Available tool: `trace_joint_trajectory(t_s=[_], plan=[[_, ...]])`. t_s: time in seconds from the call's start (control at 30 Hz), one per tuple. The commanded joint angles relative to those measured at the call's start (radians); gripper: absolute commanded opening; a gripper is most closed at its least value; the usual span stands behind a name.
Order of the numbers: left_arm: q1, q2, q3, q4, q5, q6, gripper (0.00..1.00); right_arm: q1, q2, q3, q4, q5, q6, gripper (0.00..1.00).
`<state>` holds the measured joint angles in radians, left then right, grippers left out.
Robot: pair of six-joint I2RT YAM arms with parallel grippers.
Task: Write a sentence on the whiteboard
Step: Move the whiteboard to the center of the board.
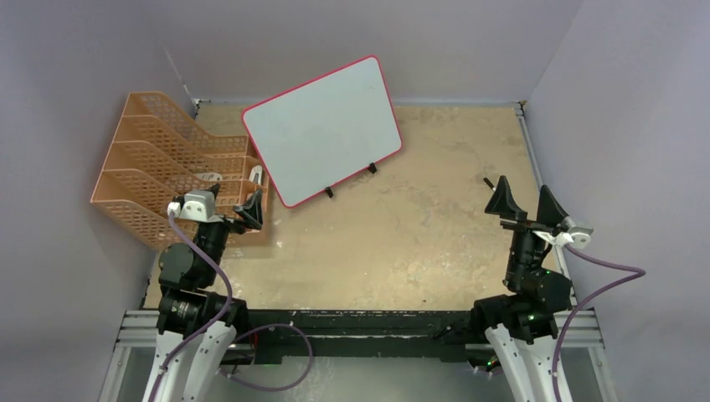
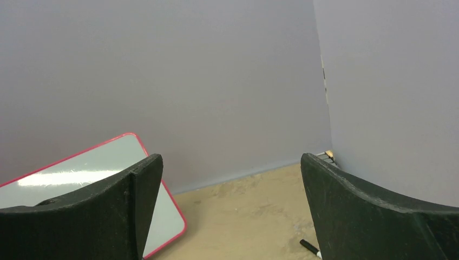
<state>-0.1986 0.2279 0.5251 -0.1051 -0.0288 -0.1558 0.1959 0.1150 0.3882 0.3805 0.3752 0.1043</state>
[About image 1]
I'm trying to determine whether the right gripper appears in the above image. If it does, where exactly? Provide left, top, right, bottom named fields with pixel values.
left=483, top=175, right=567, bottom=289

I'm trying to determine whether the white marker pen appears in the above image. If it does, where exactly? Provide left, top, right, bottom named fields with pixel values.
left=483, top=177, right=496, bottom=191

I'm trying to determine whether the red-framed whiteboard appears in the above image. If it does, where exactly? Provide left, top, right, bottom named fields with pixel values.
left=241, top=55, right=404, bottom=209

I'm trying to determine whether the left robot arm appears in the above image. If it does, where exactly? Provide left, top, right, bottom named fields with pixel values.
left=142, top=184, right=264, bottom=401

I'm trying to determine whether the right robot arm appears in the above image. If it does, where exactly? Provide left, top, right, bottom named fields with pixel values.
left=470, top=176, right=573, bottom=401

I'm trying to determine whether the white stapler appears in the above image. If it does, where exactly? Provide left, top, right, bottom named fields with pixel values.
left=249, top=165, right=265, bottom=185

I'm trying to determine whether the orange plastic file organizer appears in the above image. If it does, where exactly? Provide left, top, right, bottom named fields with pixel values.
left=90, top=91, right=271, bottom=250

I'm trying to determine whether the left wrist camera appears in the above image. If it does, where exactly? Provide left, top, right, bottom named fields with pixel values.
left=167, top=190, right=216, bottom=223

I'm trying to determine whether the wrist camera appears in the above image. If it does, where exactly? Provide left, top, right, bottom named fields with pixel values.
left=167, top=190, right=216, bottom=223
left=533, top=217, right=594, bottom=250

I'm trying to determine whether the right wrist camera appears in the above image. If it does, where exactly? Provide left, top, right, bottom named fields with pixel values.
left=533, top=217, right=594, bottom=250

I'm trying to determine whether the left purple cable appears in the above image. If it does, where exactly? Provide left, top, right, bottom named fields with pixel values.
left=145, top=213, right=234, bottom=402

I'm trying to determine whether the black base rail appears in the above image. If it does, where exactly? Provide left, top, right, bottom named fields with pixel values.
left=231, top=309, right=492, bottom=364

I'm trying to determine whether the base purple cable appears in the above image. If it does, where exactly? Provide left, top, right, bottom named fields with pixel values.
left=216, top=323, right=315, bottom=393

